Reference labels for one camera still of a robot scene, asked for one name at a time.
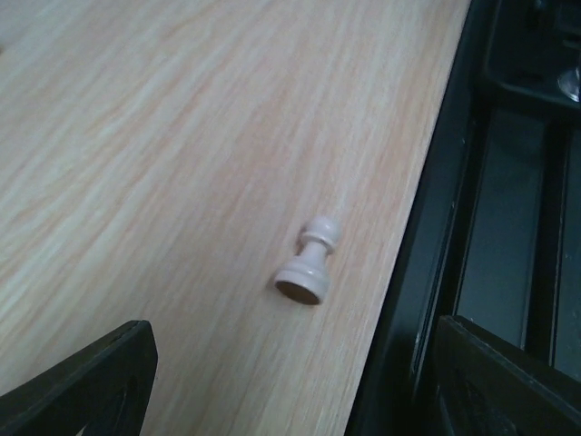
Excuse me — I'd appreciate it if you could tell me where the light chess piece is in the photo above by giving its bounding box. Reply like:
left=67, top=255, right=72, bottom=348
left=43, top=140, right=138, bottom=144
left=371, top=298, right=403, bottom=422
left=274, top=216, right=341, bottom=305

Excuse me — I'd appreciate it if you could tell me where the black aluminium rail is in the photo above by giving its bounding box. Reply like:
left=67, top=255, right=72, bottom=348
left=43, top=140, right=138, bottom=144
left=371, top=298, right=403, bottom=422
left=347, top=1, right=580, bottom=435

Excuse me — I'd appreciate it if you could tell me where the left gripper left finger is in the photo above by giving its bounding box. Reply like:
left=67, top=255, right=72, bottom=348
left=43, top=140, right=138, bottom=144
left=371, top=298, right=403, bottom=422
left=1, top=320, right=158, bottom=435

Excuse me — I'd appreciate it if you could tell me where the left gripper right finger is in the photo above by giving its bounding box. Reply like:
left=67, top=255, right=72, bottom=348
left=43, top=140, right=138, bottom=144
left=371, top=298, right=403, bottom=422
left=434, top=316, right=580, bottom=435

